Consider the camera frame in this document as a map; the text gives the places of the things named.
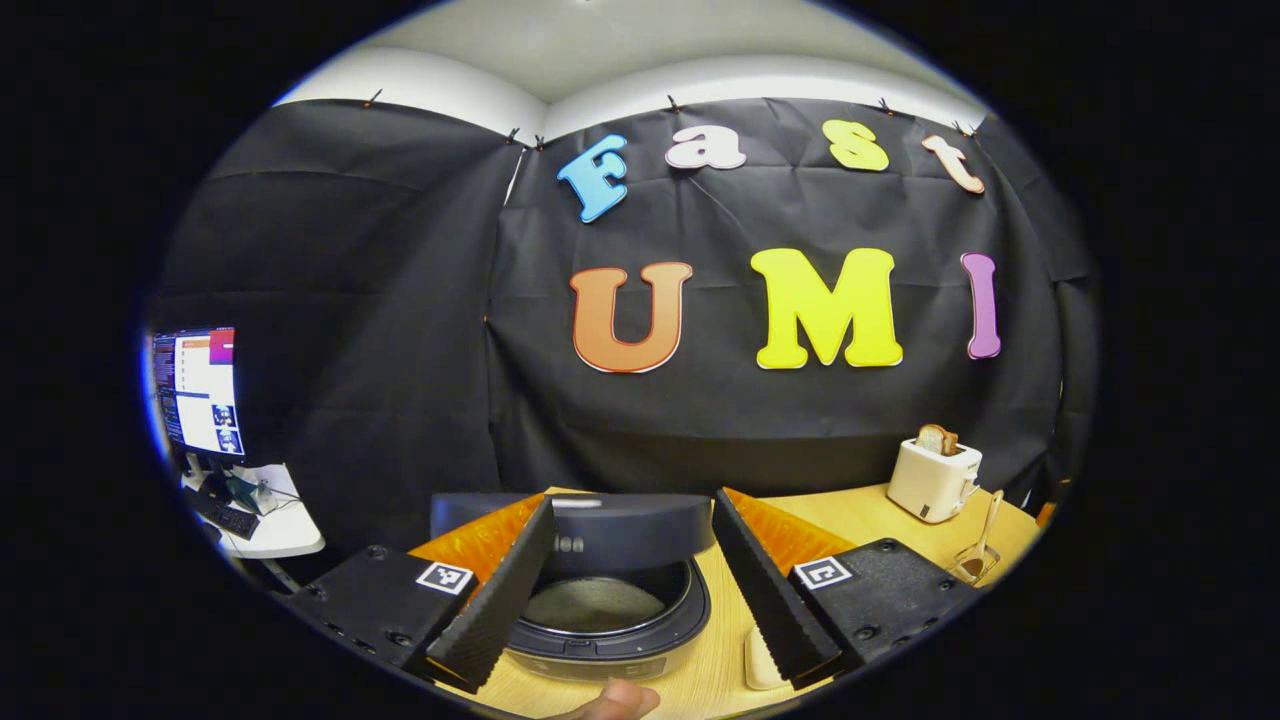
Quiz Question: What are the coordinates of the white toaster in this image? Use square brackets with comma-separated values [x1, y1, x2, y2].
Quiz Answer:
[887, 438, 984, 524]

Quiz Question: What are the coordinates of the wooden spoon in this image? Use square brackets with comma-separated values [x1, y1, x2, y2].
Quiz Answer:
[958, 490, 1004, 581]

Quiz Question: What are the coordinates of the computer monitor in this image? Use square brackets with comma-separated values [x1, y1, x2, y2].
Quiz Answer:
[152, 327, 246, 466]

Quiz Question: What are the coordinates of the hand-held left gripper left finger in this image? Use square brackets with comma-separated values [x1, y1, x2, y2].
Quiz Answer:
[288, 493, 559, 695]

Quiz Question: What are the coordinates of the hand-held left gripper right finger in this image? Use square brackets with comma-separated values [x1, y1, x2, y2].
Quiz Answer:
[710, 486, 981, 693]

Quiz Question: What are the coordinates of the black backdrop cloth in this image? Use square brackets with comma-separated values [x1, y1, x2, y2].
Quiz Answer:
[150, 97, 1101, 556]

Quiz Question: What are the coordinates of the silver black rice cooker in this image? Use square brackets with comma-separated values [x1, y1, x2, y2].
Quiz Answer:
[430, 490, 716, 683]

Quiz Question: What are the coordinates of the white side table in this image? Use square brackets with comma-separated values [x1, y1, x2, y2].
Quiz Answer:
[180, 462, 326, 561]

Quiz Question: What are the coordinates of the black keyboard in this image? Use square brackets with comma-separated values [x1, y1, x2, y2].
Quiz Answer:
[190, 490, 261, 541]

